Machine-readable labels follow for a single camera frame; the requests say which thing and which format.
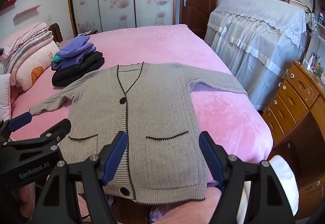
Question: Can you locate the wooden wall shelf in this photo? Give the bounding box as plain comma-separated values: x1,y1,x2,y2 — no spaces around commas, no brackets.
13,4,41,20

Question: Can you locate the wooden drawer chest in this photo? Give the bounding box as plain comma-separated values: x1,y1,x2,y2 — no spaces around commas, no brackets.
262,61,325,220

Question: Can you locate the lace covered furniture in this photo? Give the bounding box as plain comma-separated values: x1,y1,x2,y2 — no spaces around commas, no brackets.
204,0,308,111

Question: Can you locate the white small pillow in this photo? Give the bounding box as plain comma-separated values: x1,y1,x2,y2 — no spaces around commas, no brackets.
0,74,11,121

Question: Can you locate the white fluffy cuff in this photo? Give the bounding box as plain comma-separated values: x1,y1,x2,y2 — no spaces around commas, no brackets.
236,155,299,223

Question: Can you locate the person left hand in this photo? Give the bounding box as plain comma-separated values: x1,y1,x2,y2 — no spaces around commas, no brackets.
12,185,35,218

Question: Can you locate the cartoon print pillow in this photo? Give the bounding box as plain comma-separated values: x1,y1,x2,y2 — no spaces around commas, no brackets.
15,41,59,91

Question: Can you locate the purple folded garment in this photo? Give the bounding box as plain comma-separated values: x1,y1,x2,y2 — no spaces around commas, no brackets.
51,36,96,71

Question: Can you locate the folded striped quilt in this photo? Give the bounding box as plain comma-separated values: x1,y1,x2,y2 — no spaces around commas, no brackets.
1,22,53,74

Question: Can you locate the wooden headboard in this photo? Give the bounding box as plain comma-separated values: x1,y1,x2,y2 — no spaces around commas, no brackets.
49,23,63,43

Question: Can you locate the red wall shelf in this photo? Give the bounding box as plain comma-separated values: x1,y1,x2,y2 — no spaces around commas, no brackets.
0,0,17,11

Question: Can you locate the grey knit cardigan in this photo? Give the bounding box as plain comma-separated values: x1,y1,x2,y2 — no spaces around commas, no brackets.
30,63,244,205

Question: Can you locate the black folded garment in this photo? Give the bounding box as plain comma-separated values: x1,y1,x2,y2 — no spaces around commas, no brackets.
52,51,105,87

